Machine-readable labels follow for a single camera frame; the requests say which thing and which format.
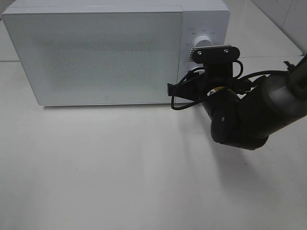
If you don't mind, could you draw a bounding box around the upper white power knob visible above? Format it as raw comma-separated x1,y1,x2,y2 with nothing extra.
193,34,213,47

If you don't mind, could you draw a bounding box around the white timer knob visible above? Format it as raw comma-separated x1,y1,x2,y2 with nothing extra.
189,69,204,79

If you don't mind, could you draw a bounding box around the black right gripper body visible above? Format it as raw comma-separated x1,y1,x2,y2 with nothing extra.
184,74,232,101

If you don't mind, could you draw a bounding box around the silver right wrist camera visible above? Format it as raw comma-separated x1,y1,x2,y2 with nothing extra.
189,45,244,78

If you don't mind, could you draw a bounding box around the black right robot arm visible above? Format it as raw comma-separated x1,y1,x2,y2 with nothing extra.
167,51,307,150

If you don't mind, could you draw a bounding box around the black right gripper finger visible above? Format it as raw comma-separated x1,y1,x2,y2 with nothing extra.
167,83,192,98

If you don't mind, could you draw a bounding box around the white microwave oven body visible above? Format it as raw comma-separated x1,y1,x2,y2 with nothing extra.
4,0,231,106

